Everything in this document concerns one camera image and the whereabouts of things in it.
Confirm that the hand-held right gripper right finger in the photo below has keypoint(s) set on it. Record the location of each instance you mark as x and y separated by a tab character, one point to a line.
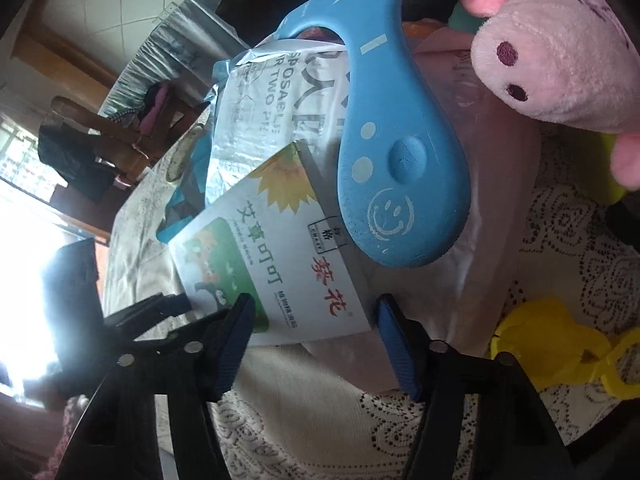
400	355

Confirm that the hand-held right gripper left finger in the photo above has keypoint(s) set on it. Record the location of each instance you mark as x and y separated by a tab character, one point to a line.
231	347

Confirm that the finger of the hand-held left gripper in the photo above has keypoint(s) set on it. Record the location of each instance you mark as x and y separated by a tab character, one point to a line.
150	312

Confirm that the white sunflower print box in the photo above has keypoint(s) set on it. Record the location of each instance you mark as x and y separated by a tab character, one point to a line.
280	270

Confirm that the pink translucent plastic bag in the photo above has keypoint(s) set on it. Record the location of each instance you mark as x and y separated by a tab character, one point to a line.
490	200

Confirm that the teal printed packet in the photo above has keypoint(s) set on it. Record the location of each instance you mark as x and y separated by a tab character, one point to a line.
186	210

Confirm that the white lace tablecloth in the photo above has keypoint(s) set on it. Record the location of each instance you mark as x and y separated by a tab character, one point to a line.
310	435

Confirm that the dark clothing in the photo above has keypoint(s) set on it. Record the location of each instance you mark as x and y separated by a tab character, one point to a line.
75	160

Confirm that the yellow plastic toy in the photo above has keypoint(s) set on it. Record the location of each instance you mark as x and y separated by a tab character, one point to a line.
545	345

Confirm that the wooden chair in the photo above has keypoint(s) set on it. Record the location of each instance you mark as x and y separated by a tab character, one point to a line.
125	132

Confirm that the pink cloth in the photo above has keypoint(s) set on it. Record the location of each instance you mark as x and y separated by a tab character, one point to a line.
152	112

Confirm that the silver white plastic packet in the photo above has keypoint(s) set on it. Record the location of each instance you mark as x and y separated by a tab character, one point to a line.
250	125

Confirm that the silver plastic sheet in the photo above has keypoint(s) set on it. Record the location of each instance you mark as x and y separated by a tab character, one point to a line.
190	25

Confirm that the pink plush pig toy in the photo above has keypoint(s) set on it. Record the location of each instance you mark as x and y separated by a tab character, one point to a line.
550	60

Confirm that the wooden door frame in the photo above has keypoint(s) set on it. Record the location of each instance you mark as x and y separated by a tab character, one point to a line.
65	55

